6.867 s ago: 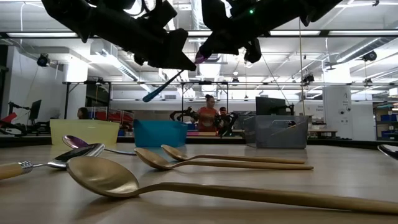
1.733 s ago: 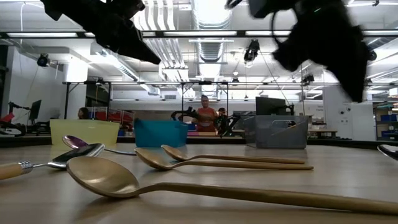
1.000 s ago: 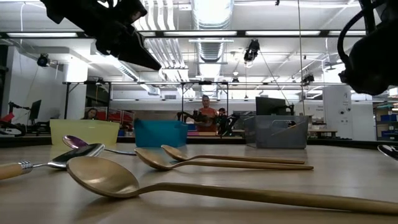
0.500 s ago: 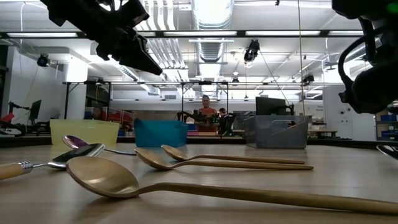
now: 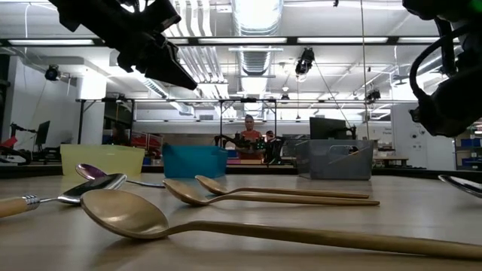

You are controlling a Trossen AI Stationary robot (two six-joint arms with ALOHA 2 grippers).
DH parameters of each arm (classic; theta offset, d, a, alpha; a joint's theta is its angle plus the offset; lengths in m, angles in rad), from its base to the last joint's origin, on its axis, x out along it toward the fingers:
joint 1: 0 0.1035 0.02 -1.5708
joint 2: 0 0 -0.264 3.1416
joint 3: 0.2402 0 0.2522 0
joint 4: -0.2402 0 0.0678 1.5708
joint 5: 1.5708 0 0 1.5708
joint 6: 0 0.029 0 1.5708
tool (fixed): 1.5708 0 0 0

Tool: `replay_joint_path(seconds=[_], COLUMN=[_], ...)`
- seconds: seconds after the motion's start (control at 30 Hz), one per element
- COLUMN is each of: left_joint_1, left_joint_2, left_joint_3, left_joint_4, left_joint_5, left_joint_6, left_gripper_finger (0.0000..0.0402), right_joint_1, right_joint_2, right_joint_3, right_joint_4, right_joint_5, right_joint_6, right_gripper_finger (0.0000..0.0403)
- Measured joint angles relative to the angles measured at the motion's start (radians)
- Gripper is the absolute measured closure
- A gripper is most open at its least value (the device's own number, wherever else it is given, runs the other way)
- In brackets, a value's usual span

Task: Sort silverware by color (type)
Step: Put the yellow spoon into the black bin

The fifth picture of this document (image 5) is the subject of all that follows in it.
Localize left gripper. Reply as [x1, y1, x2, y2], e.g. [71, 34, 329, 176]
[48, 0, 198, 91]

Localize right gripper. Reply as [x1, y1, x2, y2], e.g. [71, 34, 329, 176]
[412, 63, 482, 139]

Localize silver spoon wooden handle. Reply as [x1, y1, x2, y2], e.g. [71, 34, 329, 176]
[326, 145, 373, 166]
[0, 172, 128, 219]
[438, 174, 482, 199]

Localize matte gold spoon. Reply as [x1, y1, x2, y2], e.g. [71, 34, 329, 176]
[194, 175, 371, 199]
[79, 188, 482, 262]
[162, 178, 381, 207]

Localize iridescent purple teal spoon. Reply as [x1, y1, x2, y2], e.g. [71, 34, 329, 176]
[75, 163, 166, 189]

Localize shelf with blue bins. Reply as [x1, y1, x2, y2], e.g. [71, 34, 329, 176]
[453, 126, 482, 171]

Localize red storage crates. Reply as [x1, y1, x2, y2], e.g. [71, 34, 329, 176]
[102, 129, 163, 152]

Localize blue plastic bin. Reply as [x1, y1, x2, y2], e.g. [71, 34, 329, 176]
[160, 144, 229, 179]

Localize yellow translucent plastic bin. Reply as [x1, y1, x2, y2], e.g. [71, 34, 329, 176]
[59, 144, 147, 178]

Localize black monitor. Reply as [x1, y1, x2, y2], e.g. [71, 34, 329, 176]
[309, 117, 357, 141]
[34, 120, 51, 152]

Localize grey plastic bin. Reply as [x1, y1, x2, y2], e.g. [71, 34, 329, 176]
[294, 139, 374, 181]

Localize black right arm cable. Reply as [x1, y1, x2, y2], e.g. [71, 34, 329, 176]
[408, 22, 468, 114]

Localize silver air duct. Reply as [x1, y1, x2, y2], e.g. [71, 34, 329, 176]
[230, 0, 284, 77]

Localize black aluminium table frame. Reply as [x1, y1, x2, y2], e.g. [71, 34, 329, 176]
[0, 35, 482, 182]

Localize thin hanging cable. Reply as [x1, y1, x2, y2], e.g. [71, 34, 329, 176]
[359, 0, 371, 141]

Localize black metal rig frame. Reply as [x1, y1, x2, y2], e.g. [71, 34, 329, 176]
[76, 96, 280, 148]

